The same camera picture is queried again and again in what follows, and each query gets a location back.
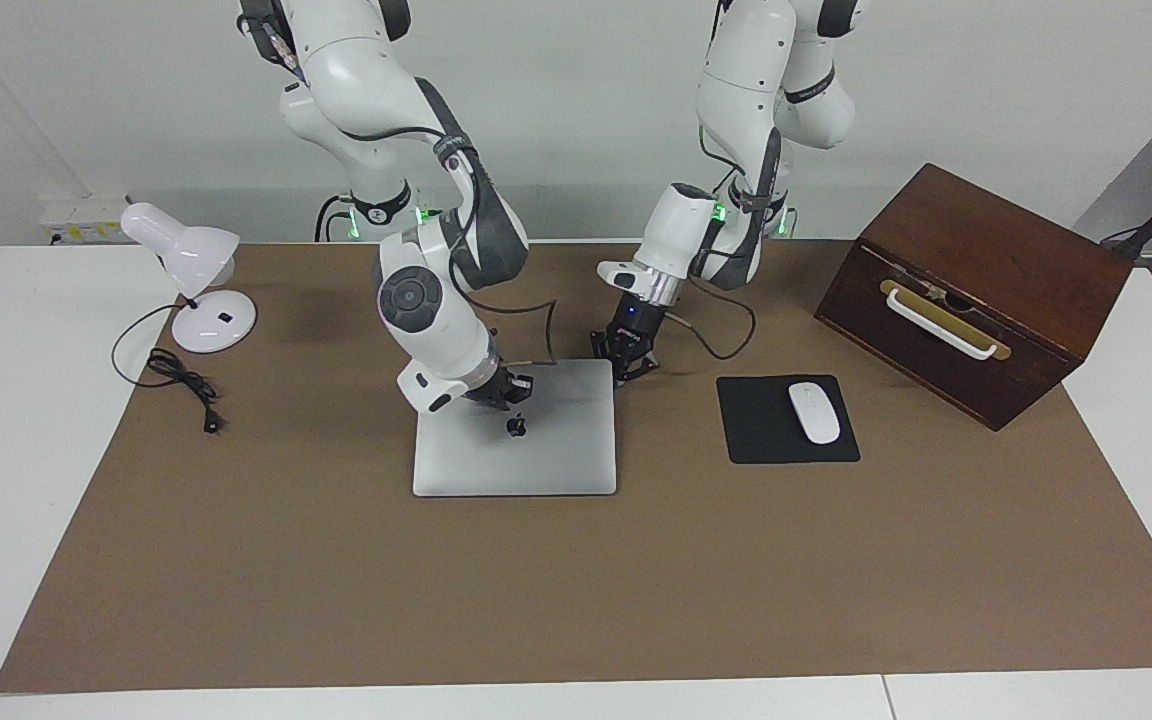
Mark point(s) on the black mouse pad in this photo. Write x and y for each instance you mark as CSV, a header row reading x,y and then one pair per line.
x,y
756,430

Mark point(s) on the silver laptop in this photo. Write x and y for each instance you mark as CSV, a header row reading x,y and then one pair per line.
x,y
536,460

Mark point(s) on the white desk lamp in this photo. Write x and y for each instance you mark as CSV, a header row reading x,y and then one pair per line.
x,y
191,250

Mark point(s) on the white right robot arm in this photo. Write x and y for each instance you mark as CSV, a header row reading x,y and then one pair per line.
x,y
366,80

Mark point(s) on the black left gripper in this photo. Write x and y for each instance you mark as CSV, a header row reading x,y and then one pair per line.
x,y
639,325

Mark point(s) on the white computer mouse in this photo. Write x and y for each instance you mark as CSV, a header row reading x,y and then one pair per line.
x,y
814,412

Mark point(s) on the dark wooden box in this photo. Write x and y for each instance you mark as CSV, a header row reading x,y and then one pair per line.
x,y
986,388

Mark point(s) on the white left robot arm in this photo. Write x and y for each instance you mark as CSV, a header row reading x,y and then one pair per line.
x,y
746,80

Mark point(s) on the white wall power strip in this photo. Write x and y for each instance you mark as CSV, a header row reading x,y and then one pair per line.
x,y
76,225

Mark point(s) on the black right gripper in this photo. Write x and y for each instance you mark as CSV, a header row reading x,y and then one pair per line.
x,y
494,388

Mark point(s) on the brown table mat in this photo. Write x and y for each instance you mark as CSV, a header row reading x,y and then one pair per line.
x,y
536,600

